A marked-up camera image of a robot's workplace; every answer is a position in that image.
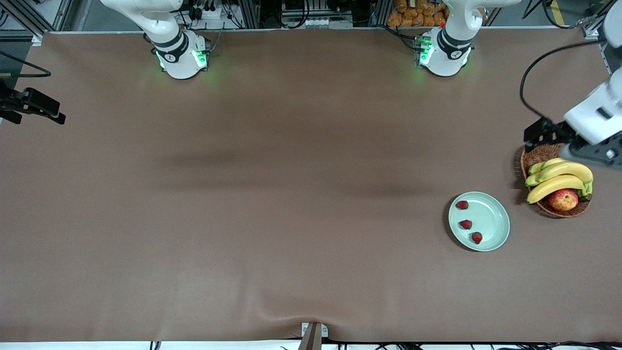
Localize pale green round plate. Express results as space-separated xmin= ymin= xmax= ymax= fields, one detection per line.
xmin=448 ymin=192 xmax=511 ymax=252

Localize brown wicker basket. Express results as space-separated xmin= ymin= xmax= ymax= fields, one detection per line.
xmin=520 ymin=142 xmax=592 ymax=218

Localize red yellow apple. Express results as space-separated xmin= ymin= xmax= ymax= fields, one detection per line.
xmin=548 ymin=189 xmax=579 ymax=212

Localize white power strip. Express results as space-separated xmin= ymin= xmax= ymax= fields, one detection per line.
xmin=191 ymin=4 xmax=229 ymax=21

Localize brown table cloth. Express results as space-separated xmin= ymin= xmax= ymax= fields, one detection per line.
xmin=0 ymin=28 xmax=622 ymax=343

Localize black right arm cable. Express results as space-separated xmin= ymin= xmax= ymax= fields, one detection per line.
xmin=0 ymin=51 xmax=52 ymax=78

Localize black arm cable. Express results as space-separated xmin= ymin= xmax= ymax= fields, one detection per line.
xmin=519 ymin=41 xmax=603 ymax=124
xmin=0 ymin=51 xmax=52 ymax=78

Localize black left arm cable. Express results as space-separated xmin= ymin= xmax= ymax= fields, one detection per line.
xmin=519 ymin=41 xmax=603 ymax=124

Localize aluminium frame rail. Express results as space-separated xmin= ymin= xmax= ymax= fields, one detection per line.
xmin=576 ymin=15 xmax=614 ymax=73

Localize aluminium frame post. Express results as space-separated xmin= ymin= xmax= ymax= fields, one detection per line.
xmin=368 ymin=0 xmax=393 ymax=27
xmin=52 ymin=0 xmax=74 ymax=31
xmin=237 ymin=0 xmax=261 ymax=29

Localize metal table edge bracket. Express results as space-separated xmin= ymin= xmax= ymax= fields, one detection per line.
xmin=297 ymin=322 xmax=329 ymax=350

